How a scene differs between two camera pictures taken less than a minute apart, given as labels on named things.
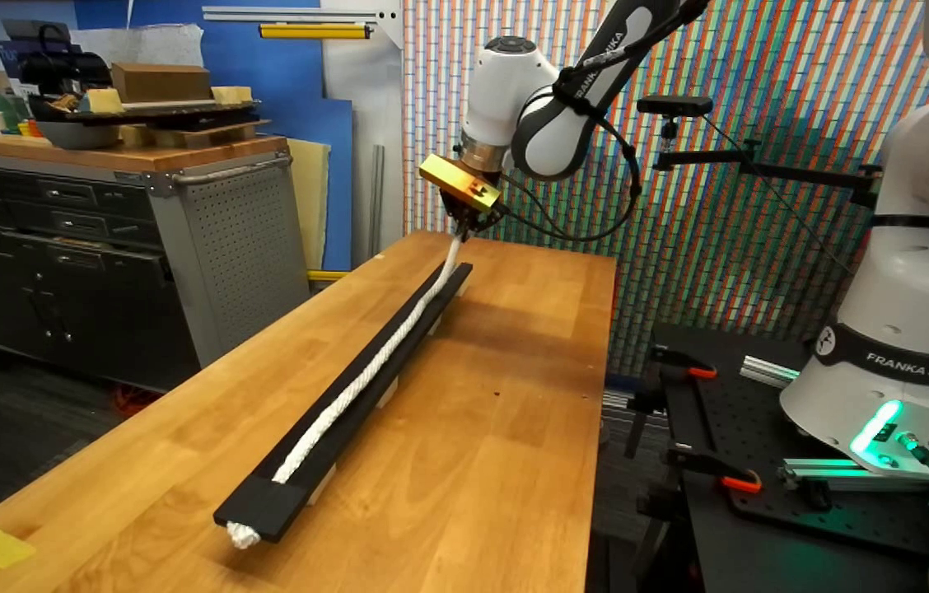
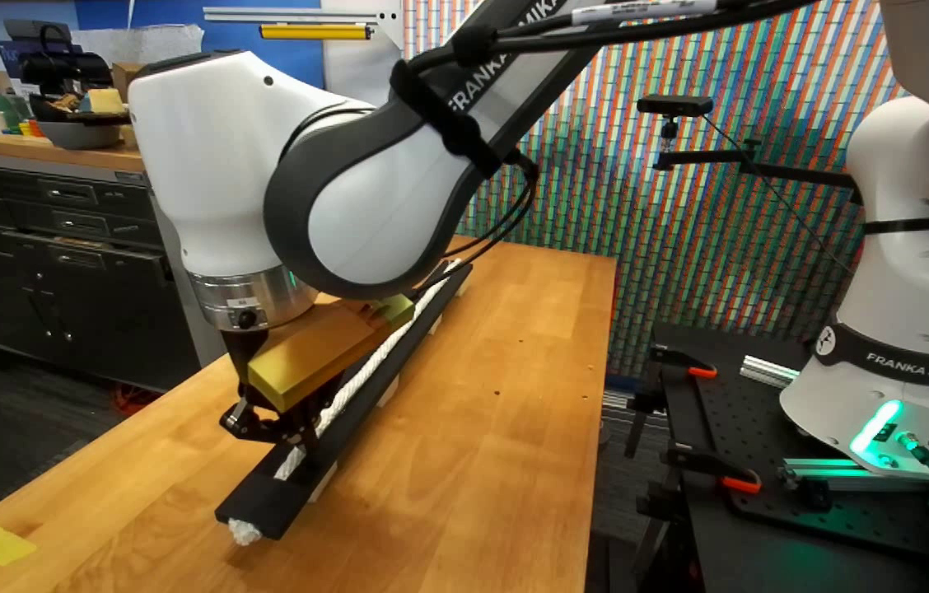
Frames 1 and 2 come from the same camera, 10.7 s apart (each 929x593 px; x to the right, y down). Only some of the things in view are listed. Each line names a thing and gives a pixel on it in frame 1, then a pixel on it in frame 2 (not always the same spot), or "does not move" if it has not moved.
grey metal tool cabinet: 128,261 does not move
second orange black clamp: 733,479 does not move
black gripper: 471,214 to 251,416
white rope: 244,535 does not move
